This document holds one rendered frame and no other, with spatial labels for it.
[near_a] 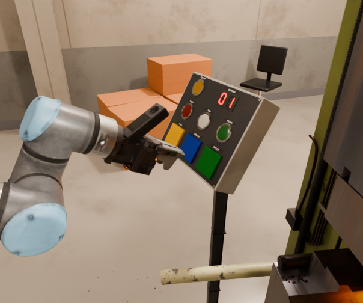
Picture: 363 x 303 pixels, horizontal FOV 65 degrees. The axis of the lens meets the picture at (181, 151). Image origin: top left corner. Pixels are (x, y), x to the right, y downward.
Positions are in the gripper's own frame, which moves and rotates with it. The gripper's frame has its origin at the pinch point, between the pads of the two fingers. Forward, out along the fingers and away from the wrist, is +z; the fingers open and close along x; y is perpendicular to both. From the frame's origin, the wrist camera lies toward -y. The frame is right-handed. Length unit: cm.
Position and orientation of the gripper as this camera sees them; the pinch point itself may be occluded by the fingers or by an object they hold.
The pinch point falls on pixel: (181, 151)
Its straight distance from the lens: 75.4
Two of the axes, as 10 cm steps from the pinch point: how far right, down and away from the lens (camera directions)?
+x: 5.1, 4.1, -7.6
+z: 7.5, 2.3, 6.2
